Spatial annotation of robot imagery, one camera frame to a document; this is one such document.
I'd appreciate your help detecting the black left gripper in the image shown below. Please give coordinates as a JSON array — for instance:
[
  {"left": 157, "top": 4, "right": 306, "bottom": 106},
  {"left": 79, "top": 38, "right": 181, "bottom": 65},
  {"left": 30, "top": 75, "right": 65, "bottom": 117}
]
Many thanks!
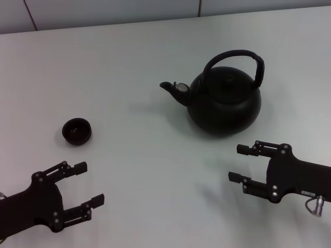
[{"left": 0, "top": 161, "right": 106, "bottom": 240}]

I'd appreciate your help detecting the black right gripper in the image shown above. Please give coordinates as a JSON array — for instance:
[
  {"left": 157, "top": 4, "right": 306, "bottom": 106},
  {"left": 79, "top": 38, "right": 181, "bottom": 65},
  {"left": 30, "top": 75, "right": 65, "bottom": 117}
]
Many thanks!
[{"left": 228, "top": 140, "right": 331, "bottom": 204}]

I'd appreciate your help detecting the small black teacup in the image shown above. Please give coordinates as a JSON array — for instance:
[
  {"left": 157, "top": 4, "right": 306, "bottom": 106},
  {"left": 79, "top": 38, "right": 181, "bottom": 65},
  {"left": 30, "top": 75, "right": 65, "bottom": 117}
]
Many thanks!
[{"left": 62, "top": 117, "right": 93, "bottom": 146}]

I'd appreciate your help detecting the black round teapot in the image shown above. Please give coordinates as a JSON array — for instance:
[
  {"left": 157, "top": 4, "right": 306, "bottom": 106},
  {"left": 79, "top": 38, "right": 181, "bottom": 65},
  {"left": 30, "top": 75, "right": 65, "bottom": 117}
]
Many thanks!
[{"left": 159, "top": 49, "right": 266, "bottom": 137}]

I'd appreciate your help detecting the silver cable connector plug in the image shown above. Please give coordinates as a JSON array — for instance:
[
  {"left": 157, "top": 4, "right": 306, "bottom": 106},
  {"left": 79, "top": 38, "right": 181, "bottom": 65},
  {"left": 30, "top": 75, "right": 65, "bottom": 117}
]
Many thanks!
[{"left": 304, "top": 195, "right": 326, "bottom": 217}]

